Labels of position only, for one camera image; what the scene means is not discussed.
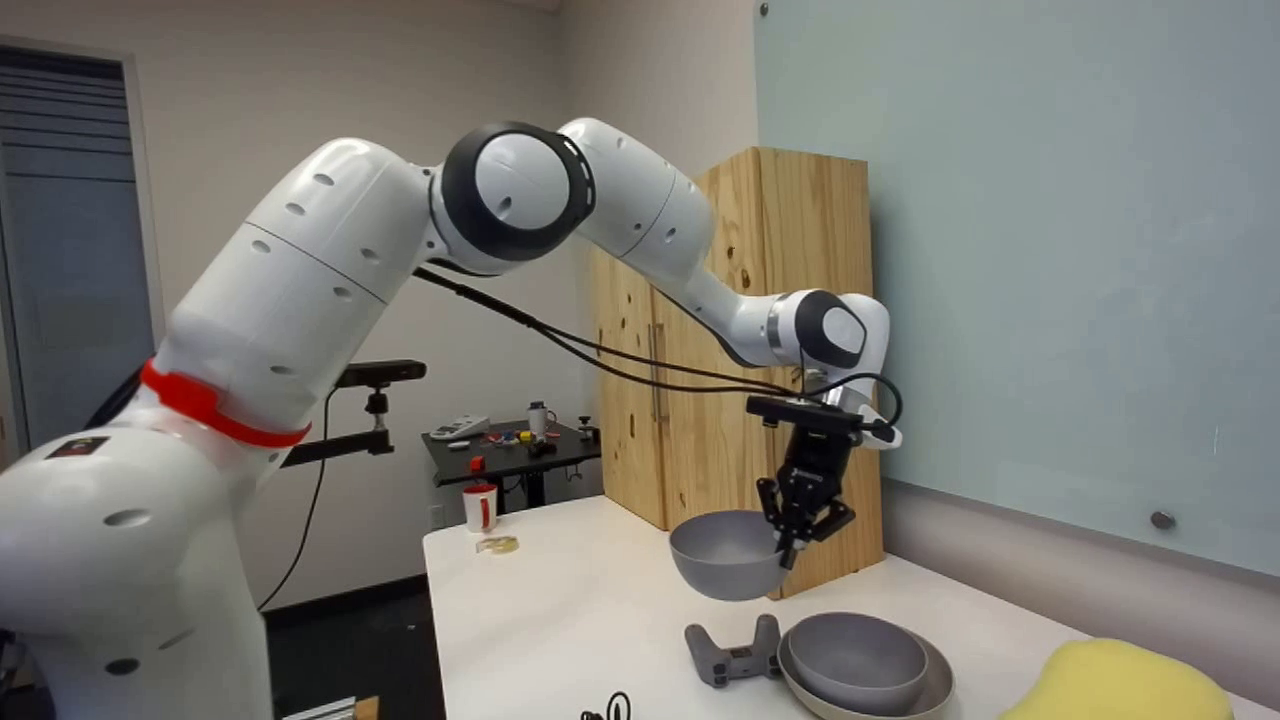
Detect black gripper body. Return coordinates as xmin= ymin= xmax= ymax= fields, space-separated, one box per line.
xmin=755 ymin=419 xmax=859 ymax=537

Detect grey bowl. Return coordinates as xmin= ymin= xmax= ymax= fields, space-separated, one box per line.
xmin=663 ymin=507 xmax=796 ymax=605
xmin=781 ymin=609 xmax=936 ymax=717

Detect grey dumbbell shaped tool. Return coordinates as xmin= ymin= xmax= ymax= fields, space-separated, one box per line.
xmin=679 ymin=612 xmax=786 ymax=694

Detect light plywood panel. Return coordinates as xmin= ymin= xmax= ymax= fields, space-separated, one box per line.
xmin=578 ymin=144 xmax=886 ymax=600

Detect black cluttered table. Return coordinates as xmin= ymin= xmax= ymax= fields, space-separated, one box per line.
xmin=418 ymin=415 xmax=605 ymax=512

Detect small red-labelled bottle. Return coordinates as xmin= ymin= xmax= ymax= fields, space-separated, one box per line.
xmin=460 ymin=455 xmax=502 ymax=541

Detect frosted glass whiteboard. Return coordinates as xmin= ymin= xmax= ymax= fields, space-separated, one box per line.
xmin=753 ymin=0 xmax=1280 ymax=579

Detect yellow sponge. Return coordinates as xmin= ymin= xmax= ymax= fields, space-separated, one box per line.
xmin=1005 ymin=636 xmax=1240 ymax=720

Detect dark window with blinds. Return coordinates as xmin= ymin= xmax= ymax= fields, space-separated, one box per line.
xmin=0 ymin=46 xmax=161 ymax=455

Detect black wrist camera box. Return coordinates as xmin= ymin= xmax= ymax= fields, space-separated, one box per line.
xmin=743 ymin=392 xmax=898 ymax=447

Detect coiled black cable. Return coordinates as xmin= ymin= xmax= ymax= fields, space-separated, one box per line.
xmin=577 ymin=689 xmax=638 ymax=720

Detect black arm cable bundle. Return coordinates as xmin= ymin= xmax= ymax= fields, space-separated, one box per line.
xmin=412 ymin=261 xmax=811 ymax=401

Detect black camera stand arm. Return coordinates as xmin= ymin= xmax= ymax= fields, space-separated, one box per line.
xmin=281 ymin=352 xmax=432 ymax=474

